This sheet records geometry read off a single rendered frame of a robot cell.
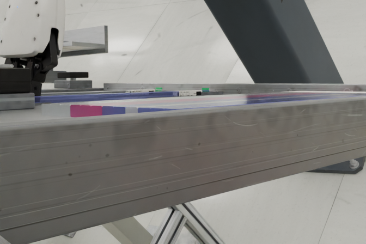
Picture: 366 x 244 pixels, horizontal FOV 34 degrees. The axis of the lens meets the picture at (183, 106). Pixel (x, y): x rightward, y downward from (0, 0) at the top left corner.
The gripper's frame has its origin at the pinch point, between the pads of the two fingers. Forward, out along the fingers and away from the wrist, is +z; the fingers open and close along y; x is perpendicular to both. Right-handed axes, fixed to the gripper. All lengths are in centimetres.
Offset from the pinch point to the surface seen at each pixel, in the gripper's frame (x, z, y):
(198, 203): 101, 21, -45
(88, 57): 138, -37, -152
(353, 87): 31.8, -6.3, 36.4
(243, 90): 31.9, -5.7, 16.6
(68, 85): 22.9, -4.8, -19.4
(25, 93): -12.8, 1.5, 18.5
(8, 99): -14.9, 2.5, 18.5
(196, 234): 74, 27, -23
